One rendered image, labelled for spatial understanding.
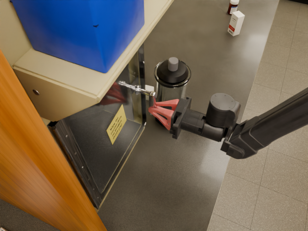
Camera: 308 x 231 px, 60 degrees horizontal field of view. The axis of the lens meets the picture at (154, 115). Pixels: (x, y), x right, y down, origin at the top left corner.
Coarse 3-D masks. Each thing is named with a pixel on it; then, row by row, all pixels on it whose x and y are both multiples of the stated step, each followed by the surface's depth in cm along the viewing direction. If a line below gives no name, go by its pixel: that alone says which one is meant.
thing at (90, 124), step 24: (144, 72) 69; (120, 96) 60; (144, 96) 76; (72, 120) 44; (96, 120) 53; (144, 120) 85; (96, 144) 57; (120, 144) 71; (96, 168) 61; (120, 168) 78
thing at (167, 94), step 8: (184, 64) 79; (160, 80) 76; (184, 80) 76; (160, 88) 79; (168, 88) 77; (176, 88) 77; (184, 88) 80; (160, 96) 82; (168, 96) 80; (176, 96) 80; (184, 96) 84
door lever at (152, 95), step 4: (140, 88) 68; (136, 92) 68; (140, 92) 68; (144, 92) 68; (148, 92) 68; (152, 92) 67; (152, 96) 67; (156, 96) 68; (152, 100) 69; (152, 104) 70
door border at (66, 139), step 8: (64, 128) 43; (64, 136) 44; (64, 144) 44; (72, 144) 47; (72, 152) 48; (80, 160) 52; (80, 168) 53; (88, 176) 58; (88, 184) 60; (96, 192) 66; (96, 200) 68
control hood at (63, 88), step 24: (144, 0) 38; (168, 0) 38; (144, 24) 34; (24, 72) 30; (48, 72) 29; (72, 72) 29; (96, 72) 29; (120, 72) 30; (48, 96) 32; (72, 96) 29; (96, 96) 28
